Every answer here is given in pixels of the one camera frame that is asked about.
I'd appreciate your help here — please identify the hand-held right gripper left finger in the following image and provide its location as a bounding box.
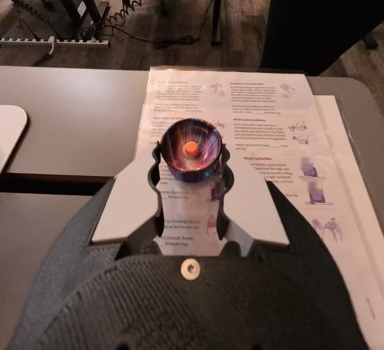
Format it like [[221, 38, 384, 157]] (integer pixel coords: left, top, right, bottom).
[[91, 141, 166, 245]]

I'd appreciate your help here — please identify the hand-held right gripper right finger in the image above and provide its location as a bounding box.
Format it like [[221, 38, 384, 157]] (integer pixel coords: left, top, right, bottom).
[[217, 149, 290, 257]]

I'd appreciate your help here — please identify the purple swirl yo-yo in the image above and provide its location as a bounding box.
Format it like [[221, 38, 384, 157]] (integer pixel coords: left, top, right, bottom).
[[160, 118, 223, 183]]

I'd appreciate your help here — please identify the laminated exercise sheet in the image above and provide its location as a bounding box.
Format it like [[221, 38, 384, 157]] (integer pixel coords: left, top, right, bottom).
[[136, 66, 357, 269]]

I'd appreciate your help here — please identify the white paper sheet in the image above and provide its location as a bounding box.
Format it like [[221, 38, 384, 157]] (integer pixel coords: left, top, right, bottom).
[[312, 95, 384, 338]]

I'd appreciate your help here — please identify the white monitor stand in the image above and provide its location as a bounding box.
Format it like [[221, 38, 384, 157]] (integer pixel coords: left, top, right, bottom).
[[0, 105, 28, 175]]

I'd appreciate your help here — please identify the white power strip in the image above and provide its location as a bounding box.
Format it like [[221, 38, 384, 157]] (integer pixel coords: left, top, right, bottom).
[[0, 36, 110, 49]]

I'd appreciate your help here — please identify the dark cloth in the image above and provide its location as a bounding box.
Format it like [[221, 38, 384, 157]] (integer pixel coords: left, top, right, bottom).
[[260, 0, 384, 76]]

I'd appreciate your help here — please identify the black desk leg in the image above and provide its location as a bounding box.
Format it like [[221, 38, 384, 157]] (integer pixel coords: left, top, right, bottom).
[[211, 0, 227, 46]]

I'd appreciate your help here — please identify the black floor cable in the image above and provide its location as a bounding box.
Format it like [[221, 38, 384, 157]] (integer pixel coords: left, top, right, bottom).
[[99, 24, 197, 49]]

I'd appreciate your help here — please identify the black coiled cable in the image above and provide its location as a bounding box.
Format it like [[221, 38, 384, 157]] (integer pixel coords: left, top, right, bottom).
[[103, 0, 149, 28]]

